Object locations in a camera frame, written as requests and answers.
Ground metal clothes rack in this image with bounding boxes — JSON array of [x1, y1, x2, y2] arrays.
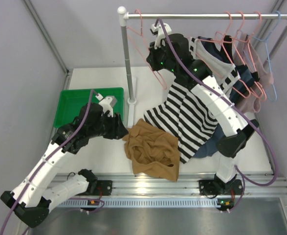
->
[[117, 6, 287, 127]]

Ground navy blue tank top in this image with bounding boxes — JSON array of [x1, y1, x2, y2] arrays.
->
[[194, 36, 255, 159]]

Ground tan tank top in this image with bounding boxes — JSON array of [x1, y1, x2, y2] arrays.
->
[[123, 119, 180, 182]]

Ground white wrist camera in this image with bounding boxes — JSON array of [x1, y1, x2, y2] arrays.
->
[[95, 93, 117, 117], [150, 23, 172, 49]]

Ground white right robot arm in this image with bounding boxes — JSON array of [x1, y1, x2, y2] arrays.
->
[[144, 34, 258, 195]]

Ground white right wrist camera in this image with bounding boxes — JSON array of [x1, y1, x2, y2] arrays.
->
[[150, 23, 172, 49]]

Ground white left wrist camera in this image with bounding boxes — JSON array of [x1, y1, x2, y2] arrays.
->
[[95, 93, 117, 117]]

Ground pink wire hanger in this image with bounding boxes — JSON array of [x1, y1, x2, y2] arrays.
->
[[126, 9, 168, 90]]

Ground pink hanger with navy top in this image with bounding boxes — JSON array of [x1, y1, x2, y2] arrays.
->
[[215, 11, 264, 98]]

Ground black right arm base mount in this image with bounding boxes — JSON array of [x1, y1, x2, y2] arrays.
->
[[199, 179, 243, 199]]

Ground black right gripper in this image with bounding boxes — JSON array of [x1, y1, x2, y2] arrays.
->
[[147, 40, 178, 74]]

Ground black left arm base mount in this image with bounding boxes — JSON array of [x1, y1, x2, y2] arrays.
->
[[77, 180, 113, 196]]

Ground green plastic tray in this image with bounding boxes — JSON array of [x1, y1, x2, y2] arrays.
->
[[53, 87, 124, 128]]

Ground pink hanger with striped top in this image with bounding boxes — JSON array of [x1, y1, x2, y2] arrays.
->
[[198, 12, 251, 99]]

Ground light blue wire hanger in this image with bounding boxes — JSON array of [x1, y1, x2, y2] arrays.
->
[[243, 10, 281, 102]]

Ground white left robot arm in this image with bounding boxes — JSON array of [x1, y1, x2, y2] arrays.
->
[[0, 96, 128, 228]]

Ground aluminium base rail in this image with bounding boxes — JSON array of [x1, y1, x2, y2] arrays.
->
[[59, 173, 287, 209]]

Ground black white striped tank top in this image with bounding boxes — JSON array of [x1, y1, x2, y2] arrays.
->
[[143, 36, 242, 164]]

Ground dusty pink tank top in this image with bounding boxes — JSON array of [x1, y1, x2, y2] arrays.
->
[[230, 33, 274, 114]]

